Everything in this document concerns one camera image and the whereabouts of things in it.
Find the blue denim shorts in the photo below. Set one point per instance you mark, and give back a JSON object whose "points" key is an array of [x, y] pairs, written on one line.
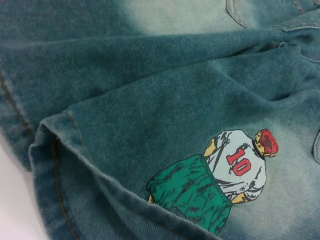
{"points": [[150, 100]]}

